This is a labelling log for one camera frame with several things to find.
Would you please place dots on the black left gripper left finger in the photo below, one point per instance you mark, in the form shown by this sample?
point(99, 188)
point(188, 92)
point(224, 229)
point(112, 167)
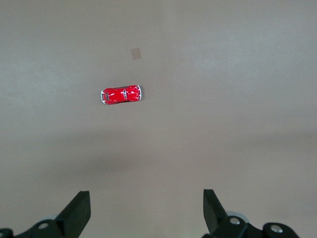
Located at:
point(71, 218)

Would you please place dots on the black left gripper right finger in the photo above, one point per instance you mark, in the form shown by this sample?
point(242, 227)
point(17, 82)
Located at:
point(218, 218)

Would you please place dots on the red beetle toy car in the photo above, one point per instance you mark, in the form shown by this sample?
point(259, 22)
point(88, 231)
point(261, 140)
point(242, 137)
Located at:
point(119, 95)

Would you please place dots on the brown tape patch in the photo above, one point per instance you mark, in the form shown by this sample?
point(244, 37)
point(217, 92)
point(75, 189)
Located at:
point(136, 54)

